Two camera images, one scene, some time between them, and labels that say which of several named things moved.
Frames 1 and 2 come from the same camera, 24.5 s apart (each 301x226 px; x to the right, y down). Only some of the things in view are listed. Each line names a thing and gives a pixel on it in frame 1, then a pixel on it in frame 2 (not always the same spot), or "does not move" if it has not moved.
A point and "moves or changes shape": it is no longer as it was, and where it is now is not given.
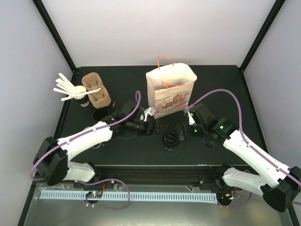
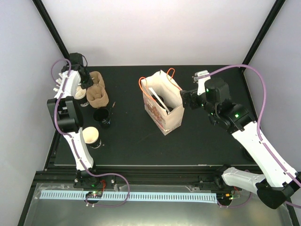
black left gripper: (149, 131) → (91, 82)
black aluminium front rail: (196, 175) does not move
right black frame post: (267, 23) does not move
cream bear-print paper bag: (170, 87) moves or changes shape
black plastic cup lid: (170, 138) → (158, 101)
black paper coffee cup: (170, 148) → (102, 116)
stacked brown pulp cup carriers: (92, 81) does not move
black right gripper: (188, 133) → (185, 96)
